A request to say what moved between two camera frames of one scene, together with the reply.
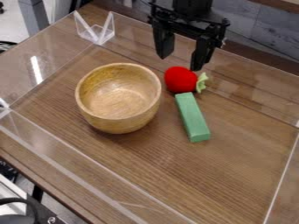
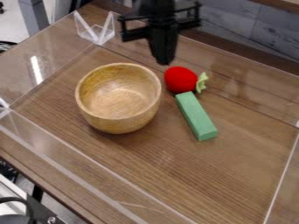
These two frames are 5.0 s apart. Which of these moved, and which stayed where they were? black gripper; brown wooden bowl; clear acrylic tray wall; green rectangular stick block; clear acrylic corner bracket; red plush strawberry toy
Moved: green rectangular stick block; black gripper
Stayed: brown wooden bowl; clear acrylic tray wall; red plush strawberry toy; clear acrylic corner bracket
